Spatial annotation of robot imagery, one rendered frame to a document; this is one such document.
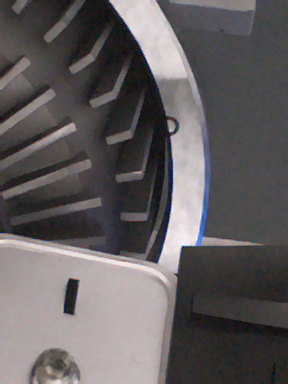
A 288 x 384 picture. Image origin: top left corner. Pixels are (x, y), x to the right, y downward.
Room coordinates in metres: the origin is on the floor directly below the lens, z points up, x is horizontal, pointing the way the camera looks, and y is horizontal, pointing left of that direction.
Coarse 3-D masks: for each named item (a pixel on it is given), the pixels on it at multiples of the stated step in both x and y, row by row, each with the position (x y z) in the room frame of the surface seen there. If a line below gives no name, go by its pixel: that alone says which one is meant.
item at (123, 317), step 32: (0, 256) 0.16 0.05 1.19; (32, 256) 0.16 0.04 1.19; (64, 256) 0.16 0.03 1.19; (96, 256) 0.17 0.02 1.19; (0, 288) 0.15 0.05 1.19; (32, 288) 0.15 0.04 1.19; (64, 288) 0.15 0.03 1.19; (96, 288) 0.16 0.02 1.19; (128, 288) 0.16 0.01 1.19; (160, 288) 0.16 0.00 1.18; (0, 320) 0.14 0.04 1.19; (32, 320) 0.14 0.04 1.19; (64, 320) 0.14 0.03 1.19; (96, 320) 0.15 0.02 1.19; (128, 320) 0.15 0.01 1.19; (160, 320) 0.15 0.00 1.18; (0, 352) 0.13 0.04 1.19; (32, 352) 0.13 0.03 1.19; (96, 352) 0.13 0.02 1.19; (128, 352) 0.14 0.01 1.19; (160, 352) 0.14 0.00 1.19
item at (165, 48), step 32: (128, 0) 0.31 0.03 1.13; (160, 0) 0.32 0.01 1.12; (128, 32) 0.31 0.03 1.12; (160, 32) 0.31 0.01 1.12; (160, 64) 0.30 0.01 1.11; (192, 64) 0.31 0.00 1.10; (160, 96) 0.29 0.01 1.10; (192, 96) 0.29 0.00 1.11; (160, 128) 0.28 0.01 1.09; (192, 128) 0.28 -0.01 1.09; (192, 160) 0.27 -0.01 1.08; (192, 192) 0.26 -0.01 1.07; (192, 224) 0.25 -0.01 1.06; (160, 256) 0.24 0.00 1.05
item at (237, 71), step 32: (256, 0) 0.83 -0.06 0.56; (192, 32) 0.83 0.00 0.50; (256, 32) 0.83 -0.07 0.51; (224, 64) 0.83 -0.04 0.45; (256, 64) 0.83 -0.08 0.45; (224, 96) 0.83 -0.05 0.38; (256, 96) 0.83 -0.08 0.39; (224, 128) 0.83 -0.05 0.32; (256, 128) 0.83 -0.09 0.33; (224, 160) 0.83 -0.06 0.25; (256, 160) 0.83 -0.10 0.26; (224, 192) 0.83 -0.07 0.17; (256, 192) 0.83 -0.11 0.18; (160, 224) 0.83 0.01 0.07; (224, 224) 0.83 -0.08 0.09; (256, 224) 0.83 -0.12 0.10
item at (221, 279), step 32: (192, 256) 0.17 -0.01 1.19; (224, 256) 0.17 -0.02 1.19; (256, 256) 0.17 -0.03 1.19; (192, 288) 0.16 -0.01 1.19; (224, 288) 0.16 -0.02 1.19; (256, 288) 0.16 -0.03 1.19; (192, 320) 0.15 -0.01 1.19; (224, 320) 0.15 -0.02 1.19; (256, 320) 0.15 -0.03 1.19; (192, 352) 0.14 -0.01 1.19; (224, 352) 0.14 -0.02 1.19; (256, 352) 0.14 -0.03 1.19
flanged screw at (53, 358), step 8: (48, 352) 0.13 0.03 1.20; (56, 352) 0.13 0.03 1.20; (64, 352) 0.13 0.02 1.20; (40, 360) 0.12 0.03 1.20; (48, 360) 0.13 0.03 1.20; (56, 360) 0.13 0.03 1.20; (64, 360) 0.13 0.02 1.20; (72, 360) 0.13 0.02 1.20; (40, 368) 0.12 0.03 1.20; (48, 368) 0.12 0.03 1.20; (56, 368) 0.13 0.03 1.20; (64, 368) 0.13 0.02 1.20; (72, 368) 0.12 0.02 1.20; (32, 376) 0.12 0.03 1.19; (40, 376) 0.12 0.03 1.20; (48, 376) 0.12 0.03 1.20; (56, 376) 0.12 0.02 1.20; (64, 376) 0.12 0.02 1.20; (72, 376) 0.12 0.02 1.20
